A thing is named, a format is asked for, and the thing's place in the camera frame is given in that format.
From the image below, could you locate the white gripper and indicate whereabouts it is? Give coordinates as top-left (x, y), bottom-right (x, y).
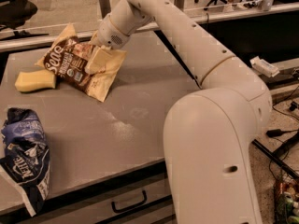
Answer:
top-left (84, 13), bottom-right (129, 75)

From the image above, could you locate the brown and yellow chip bag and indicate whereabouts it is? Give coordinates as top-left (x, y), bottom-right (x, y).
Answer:
top-left (36, 23), bottom-right (126, 102)

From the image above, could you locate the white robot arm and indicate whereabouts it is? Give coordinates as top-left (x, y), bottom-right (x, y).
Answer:
top-left (92, 0), bottom-right (272, 224)

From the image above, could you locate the blue chip bag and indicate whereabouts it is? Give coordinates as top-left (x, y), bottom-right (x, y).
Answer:
top-left (1, 107), bottom-right (50, 217)

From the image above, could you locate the yellow sponge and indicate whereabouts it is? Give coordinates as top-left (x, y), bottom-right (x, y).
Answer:
top-left (15, 69), bottom-right (56, 92)

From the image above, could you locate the black office chair left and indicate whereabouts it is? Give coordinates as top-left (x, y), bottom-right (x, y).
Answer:
top-left (0, 0), bottom-right (41, 40)

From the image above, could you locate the grey drawer front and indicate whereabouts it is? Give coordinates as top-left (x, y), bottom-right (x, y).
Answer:
top-left (18, 175), bottom-right (174, 224)

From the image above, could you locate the small white box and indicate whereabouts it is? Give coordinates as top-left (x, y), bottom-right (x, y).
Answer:
top-left (250, 56), bottom-right (279, 77)

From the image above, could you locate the black floor bar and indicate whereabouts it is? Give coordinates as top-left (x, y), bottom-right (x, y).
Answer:
top-left (252, 139), bottom-right (299, 179)

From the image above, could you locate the black power adapter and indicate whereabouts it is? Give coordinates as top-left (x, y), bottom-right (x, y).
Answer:
top-left (266, 129), bottom-right (284, 137)

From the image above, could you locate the basket of snacks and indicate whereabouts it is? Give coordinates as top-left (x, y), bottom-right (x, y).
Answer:
top-left (274, 175), bottom-right (299, 224)

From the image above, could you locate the metal bracket left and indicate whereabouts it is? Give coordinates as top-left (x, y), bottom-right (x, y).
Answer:
top-left (99, 0), bottom-right (111, 18)

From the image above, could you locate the black drawer handle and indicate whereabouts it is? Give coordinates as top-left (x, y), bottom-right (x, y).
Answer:
top-left (111, 189), bottom-right (148, 214)

